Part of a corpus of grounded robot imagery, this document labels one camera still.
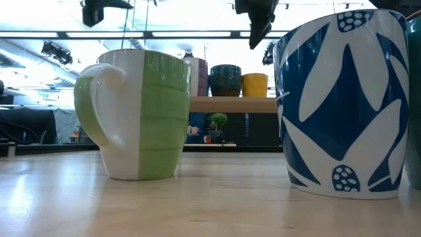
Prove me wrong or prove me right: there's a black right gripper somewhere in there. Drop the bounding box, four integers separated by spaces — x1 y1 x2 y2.
235 0 280 50

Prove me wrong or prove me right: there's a yellow-orange mug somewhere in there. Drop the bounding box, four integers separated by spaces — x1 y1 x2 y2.
241 72 269 98

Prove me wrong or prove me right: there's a dark speckled teal mug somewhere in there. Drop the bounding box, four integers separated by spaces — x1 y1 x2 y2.
209 64 243 97

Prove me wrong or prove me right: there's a purple mug with white handle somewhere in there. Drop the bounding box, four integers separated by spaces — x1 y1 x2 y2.
182 56 210 97

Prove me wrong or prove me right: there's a white mug with blue leaves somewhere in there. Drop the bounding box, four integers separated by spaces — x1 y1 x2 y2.
273 9 410 201

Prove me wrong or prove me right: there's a green and white mug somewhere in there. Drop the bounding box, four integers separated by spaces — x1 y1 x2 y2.
73 48 191 181

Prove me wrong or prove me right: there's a black overhead crossbar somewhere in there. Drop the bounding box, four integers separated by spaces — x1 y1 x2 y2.
0 30 290 40

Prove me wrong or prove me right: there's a wooden shelf with black legs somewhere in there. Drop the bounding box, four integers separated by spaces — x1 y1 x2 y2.
189 95 279 115

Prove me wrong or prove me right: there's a potted green plant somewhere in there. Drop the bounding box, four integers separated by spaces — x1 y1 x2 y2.
210 113 228 138

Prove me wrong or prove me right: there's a black track light cluster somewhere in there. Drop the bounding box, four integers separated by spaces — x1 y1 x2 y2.
41 41 74 66

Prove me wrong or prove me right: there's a grey cloth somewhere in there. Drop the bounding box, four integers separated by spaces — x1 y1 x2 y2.
54 108 82 145

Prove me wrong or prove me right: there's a black curtain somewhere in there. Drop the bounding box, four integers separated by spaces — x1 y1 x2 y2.
0 107 57 145

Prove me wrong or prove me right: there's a dark hanging cord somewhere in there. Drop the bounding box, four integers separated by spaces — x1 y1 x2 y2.
120 0 131 50

